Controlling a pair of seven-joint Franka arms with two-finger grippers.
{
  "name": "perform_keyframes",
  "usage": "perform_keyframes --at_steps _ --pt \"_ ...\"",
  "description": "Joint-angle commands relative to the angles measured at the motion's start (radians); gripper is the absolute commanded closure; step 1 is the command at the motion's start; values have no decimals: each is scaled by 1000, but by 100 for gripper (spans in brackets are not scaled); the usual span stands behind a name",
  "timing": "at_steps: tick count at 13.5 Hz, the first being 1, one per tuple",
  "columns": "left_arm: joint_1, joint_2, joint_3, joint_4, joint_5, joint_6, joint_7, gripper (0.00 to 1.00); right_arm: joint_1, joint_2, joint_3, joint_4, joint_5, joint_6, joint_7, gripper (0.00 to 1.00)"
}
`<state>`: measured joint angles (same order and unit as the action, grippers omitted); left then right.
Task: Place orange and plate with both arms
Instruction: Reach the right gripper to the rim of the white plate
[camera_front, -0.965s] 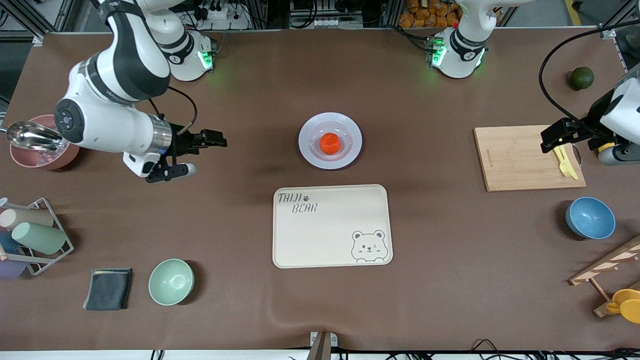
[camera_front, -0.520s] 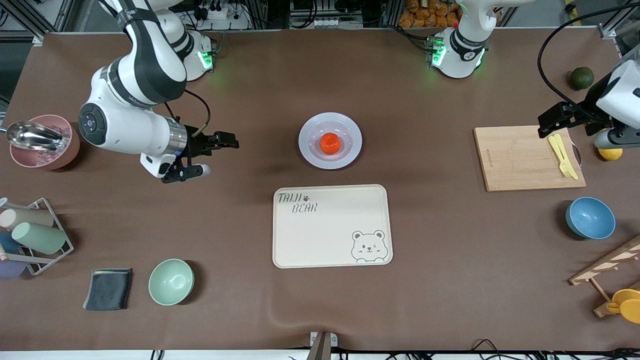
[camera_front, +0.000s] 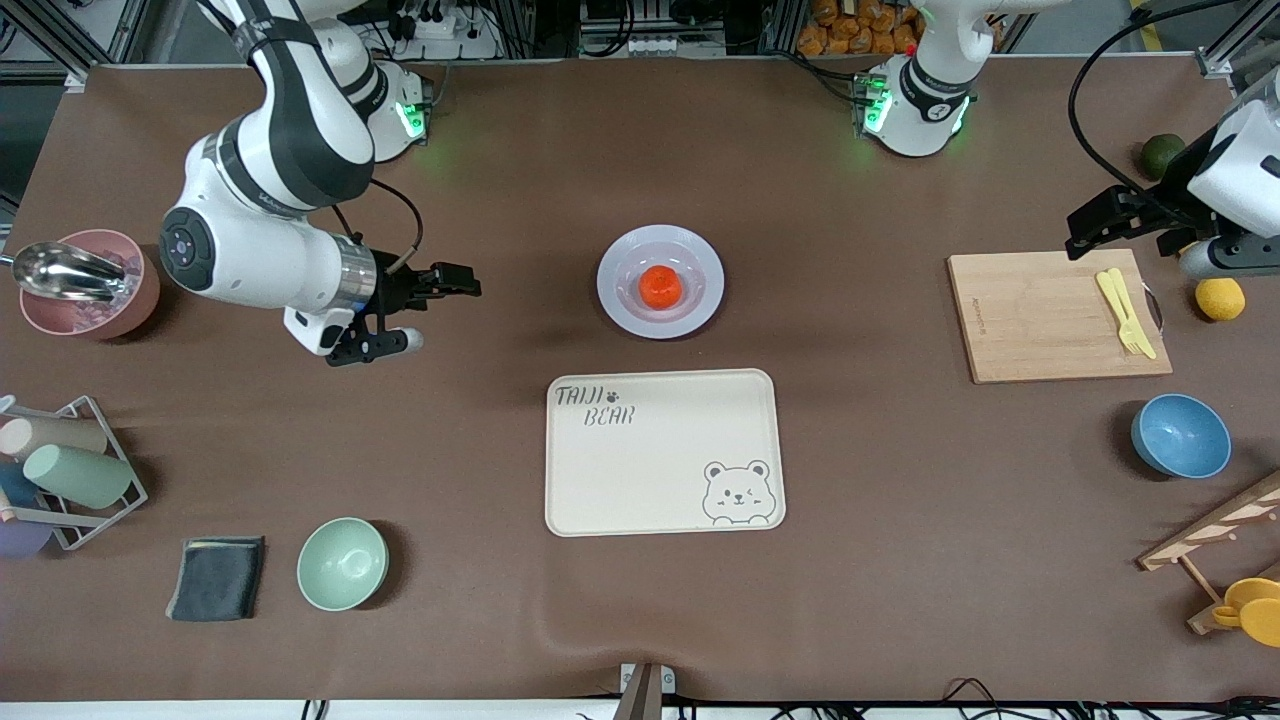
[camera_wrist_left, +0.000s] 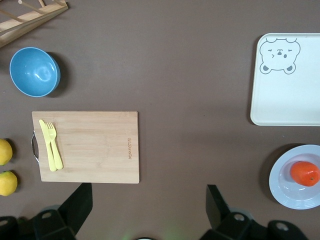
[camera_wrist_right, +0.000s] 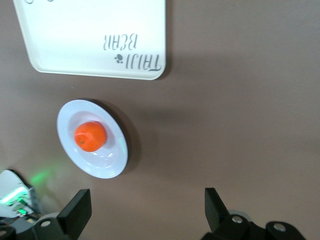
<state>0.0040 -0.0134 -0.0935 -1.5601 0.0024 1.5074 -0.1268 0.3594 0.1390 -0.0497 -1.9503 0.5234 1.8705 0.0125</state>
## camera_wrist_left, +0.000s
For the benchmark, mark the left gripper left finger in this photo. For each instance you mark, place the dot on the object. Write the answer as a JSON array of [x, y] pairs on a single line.
[[77, 205]]

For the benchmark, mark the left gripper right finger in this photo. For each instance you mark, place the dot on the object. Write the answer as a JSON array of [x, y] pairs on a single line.
[[217, 207]]

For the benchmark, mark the lavender round plate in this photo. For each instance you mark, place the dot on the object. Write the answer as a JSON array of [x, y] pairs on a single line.
[[280, 182]]

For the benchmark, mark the orange fruit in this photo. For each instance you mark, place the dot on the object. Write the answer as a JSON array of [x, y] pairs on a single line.
[[303, 173]]

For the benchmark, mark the yellow plastic fork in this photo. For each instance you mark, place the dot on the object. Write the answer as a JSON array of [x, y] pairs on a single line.
[[57, 155], [46, 140]]

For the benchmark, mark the wooden cutting board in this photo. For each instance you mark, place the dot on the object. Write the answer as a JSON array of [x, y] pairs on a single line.
[[95, 150]]

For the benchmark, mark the yellow lemon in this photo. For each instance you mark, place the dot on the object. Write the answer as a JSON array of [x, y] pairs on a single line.
[[7, 183], [5, 152]]

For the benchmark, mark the cream bear print tray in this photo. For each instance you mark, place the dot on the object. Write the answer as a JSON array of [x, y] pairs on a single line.
[[282, 95]]

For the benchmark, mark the blue bowl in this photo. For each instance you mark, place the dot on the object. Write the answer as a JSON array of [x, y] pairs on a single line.
[[33, 71]]

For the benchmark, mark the wooden peg drying rack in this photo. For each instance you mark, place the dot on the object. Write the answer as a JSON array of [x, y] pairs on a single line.
[[30, 21]]

